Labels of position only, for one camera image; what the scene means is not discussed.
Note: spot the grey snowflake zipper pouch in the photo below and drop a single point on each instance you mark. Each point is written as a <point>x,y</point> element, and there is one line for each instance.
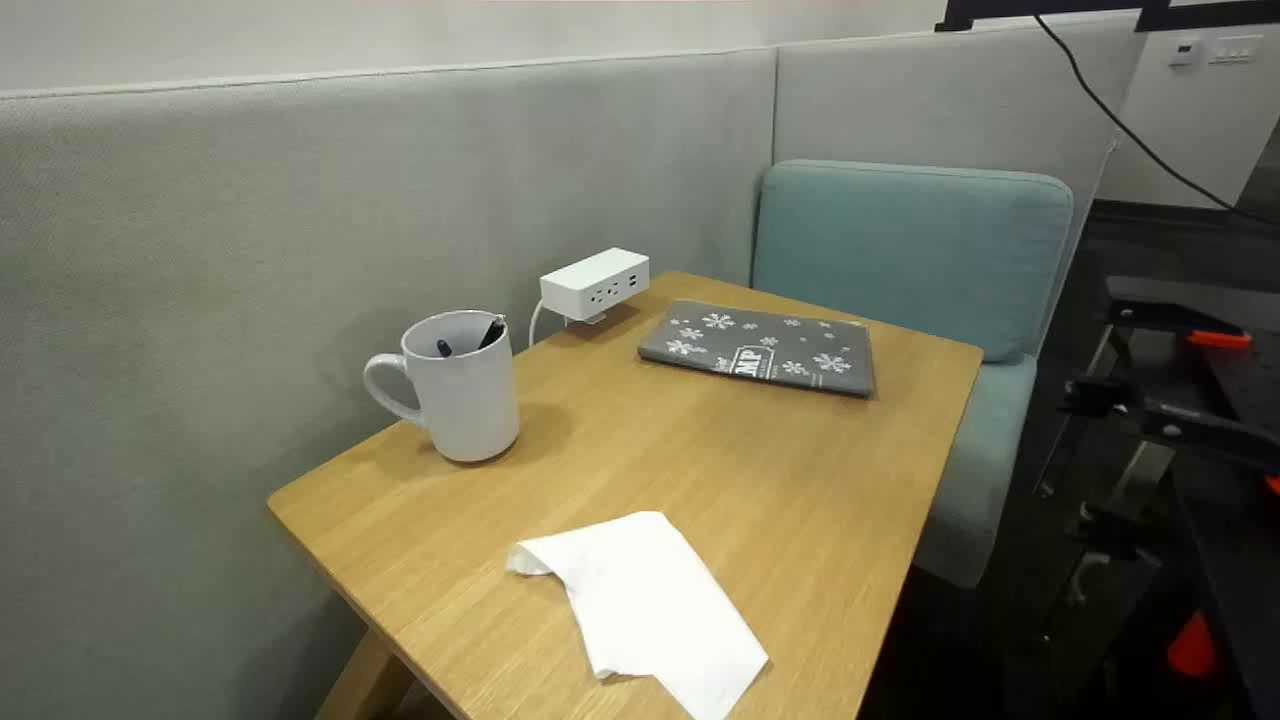
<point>760,344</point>

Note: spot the white ceramic mug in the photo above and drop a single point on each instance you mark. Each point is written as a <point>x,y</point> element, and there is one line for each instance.
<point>455,382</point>

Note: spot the white paper napkin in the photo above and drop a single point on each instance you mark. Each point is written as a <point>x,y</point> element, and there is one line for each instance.
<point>646,607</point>

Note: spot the teal upholstered bench seat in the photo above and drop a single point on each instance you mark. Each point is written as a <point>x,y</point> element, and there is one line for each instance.
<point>960,252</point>

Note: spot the orange cone shaped part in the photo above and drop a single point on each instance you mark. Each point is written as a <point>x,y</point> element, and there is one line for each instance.
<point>1195,650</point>

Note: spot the black metal equipment frame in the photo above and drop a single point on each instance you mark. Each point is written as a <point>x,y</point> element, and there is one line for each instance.
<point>1163,501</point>

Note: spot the orange clamp handle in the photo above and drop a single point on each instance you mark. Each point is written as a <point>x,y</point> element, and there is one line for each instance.
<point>1218,342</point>

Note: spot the white wall switch plate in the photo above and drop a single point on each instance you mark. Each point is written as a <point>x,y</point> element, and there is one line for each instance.
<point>1215,51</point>

